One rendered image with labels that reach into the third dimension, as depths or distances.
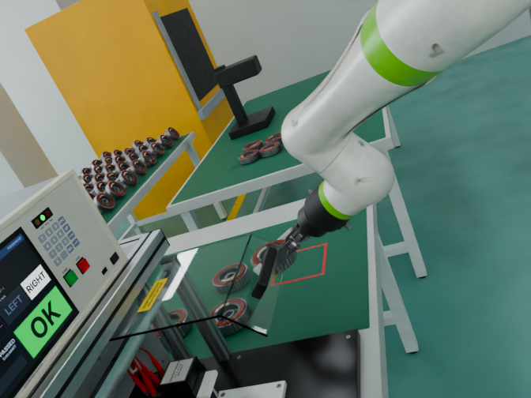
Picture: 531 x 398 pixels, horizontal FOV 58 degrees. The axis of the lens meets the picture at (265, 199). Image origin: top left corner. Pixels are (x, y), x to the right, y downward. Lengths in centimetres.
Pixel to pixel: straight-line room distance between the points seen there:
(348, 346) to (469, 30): 70
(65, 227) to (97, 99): 372
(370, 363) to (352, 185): 37
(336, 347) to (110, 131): 379
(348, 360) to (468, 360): 106
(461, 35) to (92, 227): 67
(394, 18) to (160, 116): 386
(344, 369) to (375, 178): 38
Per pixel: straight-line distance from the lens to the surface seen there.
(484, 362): 203
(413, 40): 56
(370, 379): 101
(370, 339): 108
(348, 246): 140
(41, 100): 718
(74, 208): 91
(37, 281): 81
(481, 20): 53
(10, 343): 76
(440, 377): 201
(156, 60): 423
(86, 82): 456
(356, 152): 87
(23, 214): 82
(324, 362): 105
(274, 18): 580
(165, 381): 96
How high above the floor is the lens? 146
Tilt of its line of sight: 22 degrees down
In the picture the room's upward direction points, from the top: 24 degrees counter-clockwise
